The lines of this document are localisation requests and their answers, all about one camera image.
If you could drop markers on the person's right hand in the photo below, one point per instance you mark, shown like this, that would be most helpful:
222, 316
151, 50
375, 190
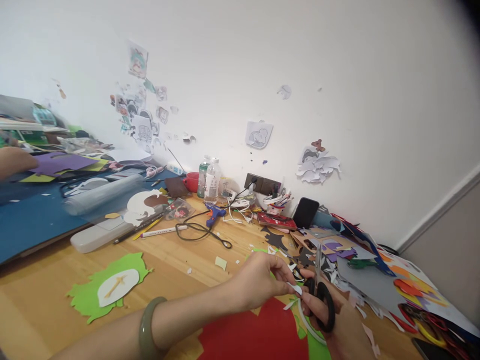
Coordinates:
337, 315

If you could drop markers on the person's left hand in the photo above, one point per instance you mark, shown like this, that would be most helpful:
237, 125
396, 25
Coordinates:
255, 279

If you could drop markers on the small white paper cutout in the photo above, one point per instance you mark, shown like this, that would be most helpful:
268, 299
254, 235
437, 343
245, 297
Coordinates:
295, 288

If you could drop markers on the curved white paper strip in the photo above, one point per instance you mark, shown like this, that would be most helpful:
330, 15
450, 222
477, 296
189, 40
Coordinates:
309, 326

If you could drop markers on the yellow paper scrap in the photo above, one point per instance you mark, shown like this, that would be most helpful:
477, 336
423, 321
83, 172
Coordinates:
221, 263

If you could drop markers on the green foam sheet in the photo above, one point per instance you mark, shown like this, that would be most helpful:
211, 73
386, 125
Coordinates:
318, 348

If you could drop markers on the grey paper sheet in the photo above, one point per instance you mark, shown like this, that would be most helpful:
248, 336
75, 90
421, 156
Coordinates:
369, 287

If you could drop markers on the red foam sheet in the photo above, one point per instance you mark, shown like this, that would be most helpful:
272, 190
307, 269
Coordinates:
255, 333

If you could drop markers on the red patterned box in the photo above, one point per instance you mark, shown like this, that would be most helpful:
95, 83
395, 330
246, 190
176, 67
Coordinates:
275, 221

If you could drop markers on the pile of coloured paper scraps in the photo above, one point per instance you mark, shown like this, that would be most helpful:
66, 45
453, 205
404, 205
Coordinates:
330, 251

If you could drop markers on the blue hot glue gun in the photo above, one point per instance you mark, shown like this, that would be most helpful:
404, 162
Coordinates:
214, 215

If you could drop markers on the pen holder cup with pens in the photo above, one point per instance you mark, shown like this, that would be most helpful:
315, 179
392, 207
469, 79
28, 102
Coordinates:
276, 204

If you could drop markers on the black smartphone standing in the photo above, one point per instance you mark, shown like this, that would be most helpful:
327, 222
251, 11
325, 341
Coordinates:
305, 212

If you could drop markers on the pile of orange yellow cutouts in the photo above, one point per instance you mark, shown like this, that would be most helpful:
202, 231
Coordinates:
420, 296

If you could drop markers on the dark flat smartphone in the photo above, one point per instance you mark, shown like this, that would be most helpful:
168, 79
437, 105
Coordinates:
431, 349

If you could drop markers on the doll figure packet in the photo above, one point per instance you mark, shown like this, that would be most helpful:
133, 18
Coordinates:
176, 210

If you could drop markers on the white marker pen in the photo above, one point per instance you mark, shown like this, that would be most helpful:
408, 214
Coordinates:
161, 230

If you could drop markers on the clear bottle white label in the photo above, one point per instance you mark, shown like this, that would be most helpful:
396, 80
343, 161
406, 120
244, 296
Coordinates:
212, 182

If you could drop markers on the clear bottle green label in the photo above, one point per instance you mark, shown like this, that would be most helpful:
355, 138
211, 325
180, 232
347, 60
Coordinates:
203, 176

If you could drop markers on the red mug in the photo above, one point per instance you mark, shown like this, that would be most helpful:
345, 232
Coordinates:
192, 182

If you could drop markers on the brown leather wallet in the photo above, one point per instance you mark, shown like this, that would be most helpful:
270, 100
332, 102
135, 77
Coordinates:
176, 186

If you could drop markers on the bunch of white paper cutouts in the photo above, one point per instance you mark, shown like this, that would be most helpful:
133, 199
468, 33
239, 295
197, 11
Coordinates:
318, 167

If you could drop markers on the dark pencil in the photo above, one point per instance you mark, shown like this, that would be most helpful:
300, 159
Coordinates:
129, 235

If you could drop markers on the white and brown animal cutout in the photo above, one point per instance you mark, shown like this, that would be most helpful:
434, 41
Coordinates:
140, 210

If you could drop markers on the white power strip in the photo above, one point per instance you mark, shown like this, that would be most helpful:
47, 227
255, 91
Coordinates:
174, 168

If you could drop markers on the white oval foam cutout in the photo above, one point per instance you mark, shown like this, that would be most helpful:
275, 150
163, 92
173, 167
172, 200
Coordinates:
117, 287

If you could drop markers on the grey elephant drawing sticker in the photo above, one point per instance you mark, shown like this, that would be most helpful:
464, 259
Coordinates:
258, 135

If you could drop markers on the white plastic pencil case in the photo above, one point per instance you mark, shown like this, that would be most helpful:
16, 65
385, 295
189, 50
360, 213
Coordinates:
95, 235

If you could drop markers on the green foam leaf cutout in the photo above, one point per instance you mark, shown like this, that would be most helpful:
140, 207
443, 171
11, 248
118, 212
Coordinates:
90, 300

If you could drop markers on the clear plastic film roll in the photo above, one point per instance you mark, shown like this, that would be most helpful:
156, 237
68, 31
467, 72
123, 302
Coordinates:
103, 195

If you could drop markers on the purple foam sheet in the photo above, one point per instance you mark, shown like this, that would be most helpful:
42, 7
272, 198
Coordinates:
63, 165

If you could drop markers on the blue cutting mat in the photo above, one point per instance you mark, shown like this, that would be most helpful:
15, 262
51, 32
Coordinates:
33, 217

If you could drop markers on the stack of boxes and packets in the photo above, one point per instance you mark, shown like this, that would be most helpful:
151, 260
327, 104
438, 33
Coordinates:
28, 122

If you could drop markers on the dark wall socket panel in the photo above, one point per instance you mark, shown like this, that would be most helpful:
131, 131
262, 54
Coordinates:
262, 183

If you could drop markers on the brown bear wall sticker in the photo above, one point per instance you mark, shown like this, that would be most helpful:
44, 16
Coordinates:
318, 144

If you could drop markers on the small grey wall sticker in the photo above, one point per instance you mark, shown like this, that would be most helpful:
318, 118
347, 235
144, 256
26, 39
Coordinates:
285, 91

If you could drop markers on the cluster of cartoon wall stickers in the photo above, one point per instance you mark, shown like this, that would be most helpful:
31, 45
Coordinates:
140, 120

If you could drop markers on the cartoon character wall poster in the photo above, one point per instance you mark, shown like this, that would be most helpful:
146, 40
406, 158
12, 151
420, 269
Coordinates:
138, 60

